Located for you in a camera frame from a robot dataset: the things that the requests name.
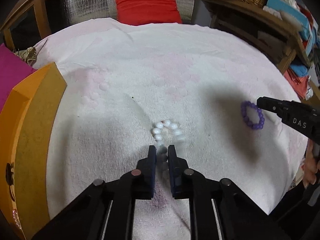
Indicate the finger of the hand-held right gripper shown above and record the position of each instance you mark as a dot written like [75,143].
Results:
[270,105]

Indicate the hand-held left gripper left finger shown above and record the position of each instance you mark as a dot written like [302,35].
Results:
[150,175]

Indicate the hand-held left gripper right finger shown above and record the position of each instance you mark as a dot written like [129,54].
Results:
[175,175]

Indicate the orange jewelry box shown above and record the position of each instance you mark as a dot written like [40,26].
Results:
[32,120]

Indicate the person's right hand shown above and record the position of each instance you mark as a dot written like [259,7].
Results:
[311,165]

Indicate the stack of folded cloths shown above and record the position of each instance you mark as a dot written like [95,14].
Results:
[300,82]

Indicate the light blue box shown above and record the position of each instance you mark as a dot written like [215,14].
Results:
[285,8]

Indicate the wooden shelf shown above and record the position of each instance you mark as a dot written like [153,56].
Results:
[250,8]

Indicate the white towel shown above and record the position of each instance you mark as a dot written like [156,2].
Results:
[140,62]

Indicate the red cushion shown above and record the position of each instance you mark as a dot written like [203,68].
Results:
[147,3]

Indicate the crumpled beige paper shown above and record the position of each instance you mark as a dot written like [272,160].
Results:
[28,55]

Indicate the magenta box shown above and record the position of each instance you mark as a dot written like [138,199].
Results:
[11,72]

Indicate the wooden frame furniture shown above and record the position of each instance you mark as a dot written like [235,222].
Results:
[40,10]

